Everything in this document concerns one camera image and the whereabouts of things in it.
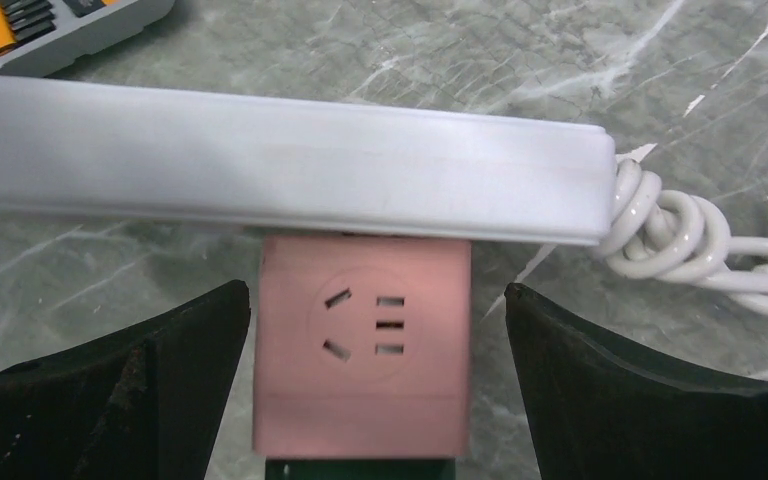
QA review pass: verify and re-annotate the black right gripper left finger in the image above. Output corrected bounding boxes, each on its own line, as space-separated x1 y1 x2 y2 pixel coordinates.
0 280 251 479

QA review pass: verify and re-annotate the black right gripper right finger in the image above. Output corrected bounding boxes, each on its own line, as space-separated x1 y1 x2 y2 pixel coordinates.
505 283 768 479

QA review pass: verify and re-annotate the pink cube adapter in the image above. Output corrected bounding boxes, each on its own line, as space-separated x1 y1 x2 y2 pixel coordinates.
252 235 471 459

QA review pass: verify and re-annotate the green cube socket adapter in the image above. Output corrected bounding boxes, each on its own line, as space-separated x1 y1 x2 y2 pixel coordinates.
264 459 456 480

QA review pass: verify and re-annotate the white power strip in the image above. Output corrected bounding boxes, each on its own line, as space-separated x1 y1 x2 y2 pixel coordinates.
0 76 616 245

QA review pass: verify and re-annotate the grey plastic tool tray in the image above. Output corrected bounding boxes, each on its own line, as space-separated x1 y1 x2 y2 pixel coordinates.
0 0 175 77

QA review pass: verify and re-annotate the white coiled cable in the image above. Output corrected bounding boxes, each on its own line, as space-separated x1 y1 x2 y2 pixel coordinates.
592 155 768 321

